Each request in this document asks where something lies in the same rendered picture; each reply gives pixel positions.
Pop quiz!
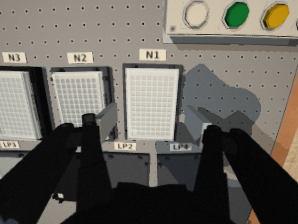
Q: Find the grey button panel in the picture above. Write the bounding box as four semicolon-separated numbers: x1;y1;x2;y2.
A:
163;0;298;45

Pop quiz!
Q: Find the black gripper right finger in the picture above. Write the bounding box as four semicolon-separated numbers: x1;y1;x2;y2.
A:
184;105;298;224

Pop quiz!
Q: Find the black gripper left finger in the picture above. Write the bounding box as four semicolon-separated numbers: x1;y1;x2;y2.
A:
0;103;122;224

